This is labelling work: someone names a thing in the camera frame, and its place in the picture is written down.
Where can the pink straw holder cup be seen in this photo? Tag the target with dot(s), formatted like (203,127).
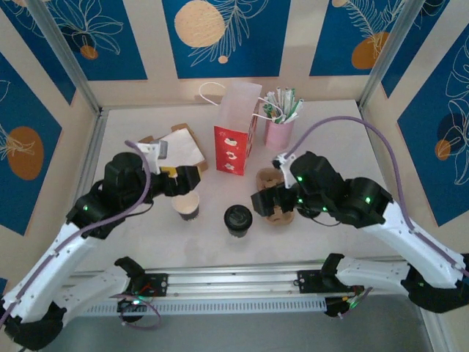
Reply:
(278,135)

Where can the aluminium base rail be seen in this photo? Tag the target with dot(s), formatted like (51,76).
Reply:
(234,280)

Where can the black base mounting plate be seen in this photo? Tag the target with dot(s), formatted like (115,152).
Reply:
(157,284)
(309,280)

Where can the aluminium frame post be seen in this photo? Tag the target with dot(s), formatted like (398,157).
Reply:
(386,55)
(66,55)

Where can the white napkin stack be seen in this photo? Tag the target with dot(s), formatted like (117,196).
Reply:
(183,146)

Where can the aluminium table side rail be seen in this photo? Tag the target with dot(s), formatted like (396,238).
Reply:
(96,126)

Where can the brown cardboard napkin box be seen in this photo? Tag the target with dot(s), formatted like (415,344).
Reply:
(179,128)

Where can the red paper takeout bag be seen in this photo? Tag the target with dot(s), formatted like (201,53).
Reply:
(229,150)

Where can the white green paper straw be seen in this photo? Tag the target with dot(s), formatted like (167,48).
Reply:
(267,108)
(295,109)
(284,102)
(272,104)
(290,102)
(279,102)

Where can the coffee cup with black lid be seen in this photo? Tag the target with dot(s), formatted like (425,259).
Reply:
(238,218)

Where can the open white paper cup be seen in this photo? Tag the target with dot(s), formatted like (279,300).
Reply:
(187,209)

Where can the circuit board with green light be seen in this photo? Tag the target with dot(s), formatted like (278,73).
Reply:
(344,302)
(133,302)

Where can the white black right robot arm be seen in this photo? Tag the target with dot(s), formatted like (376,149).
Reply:
(421,249)

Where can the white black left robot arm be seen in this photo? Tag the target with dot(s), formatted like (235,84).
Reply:
(47,271)

